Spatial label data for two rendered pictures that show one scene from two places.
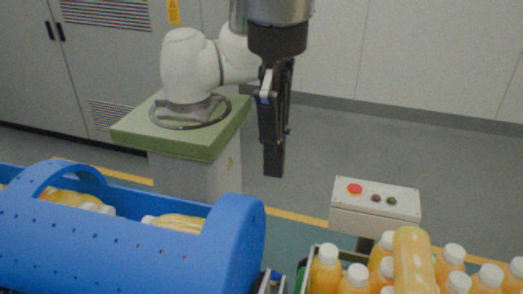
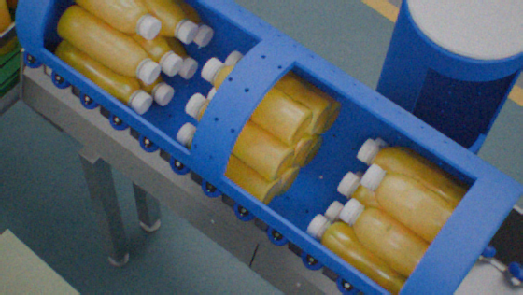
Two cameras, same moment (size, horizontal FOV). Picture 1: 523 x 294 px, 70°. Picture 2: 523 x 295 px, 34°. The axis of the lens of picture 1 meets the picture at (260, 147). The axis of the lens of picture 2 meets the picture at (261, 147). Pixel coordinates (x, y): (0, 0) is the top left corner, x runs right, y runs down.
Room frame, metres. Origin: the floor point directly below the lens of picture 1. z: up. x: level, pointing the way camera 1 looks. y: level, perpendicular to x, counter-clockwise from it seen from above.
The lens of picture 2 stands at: (1.33, 0.68, 2.33)
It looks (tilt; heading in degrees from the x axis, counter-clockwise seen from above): 60 degrees down; 196
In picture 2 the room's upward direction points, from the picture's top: 6 degrees clockwise
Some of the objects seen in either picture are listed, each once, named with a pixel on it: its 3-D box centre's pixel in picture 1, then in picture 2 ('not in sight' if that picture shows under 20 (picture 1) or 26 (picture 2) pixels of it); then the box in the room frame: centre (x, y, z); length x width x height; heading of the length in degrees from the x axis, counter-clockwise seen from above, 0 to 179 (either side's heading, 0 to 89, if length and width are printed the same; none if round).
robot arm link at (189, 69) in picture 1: (187, 63); not in sight; (1.17, 0.24, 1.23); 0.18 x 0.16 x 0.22; 109
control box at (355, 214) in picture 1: (372, 209); not in sight; (0.67, -0.27, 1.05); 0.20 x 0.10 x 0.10; 74
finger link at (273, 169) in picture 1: (273, 157); not in sight; (0.46, -0.02, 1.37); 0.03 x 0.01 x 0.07; 74
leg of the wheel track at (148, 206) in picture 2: not in sight; (143, 174); (0.41, 0.09, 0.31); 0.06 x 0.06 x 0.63; 74
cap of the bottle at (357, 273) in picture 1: (358, 273); not in sight; (0.46, -0.19, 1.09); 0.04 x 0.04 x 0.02
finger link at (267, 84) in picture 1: (269, 78); not in sight; (0.42, -0.01, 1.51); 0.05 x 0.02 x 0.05; 164
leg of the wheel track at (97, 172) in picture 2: not in sight; (106, 210); (0.54, 0.05, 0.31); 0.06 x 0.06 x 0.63; 74
